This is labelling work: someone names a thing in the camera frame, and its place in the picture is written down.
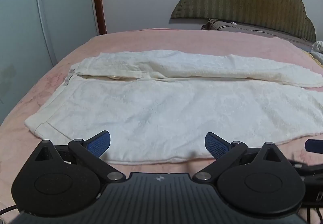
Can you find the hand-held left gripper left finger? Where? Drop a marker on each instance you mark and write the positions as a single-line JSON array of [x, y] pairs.
[[101, 144]]

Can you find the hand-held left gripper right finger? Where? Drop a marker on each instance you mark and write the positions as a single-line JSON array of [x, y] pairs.
[[215, 145]]

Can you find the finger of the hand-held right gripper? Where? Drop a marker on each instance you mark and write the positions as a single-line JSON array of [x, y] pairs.
[[314, 145], [302, 164]]

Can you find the white pants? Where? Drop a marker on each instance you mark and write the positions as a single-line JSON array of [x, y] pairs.
[[161, 113]]

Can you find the yellow quilt edge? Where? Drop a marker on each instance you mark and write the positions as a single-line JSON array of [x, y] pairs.
[[316, 59]]

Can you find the white printed cloth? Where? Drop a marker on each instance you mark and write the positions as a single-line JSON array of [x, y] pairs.
[[318, 47]]

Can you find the pink bed blanket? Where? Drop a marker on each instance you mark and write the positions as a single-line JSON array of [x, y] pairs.
[[191, 40]]

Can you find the brown pillow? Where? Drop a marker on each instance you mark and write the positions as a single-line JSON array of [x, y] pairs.
[[247, 28]]

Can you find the flower print wardrobe door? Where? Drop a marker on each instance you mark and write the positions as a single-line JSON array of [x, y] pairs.
[[30, 25]]

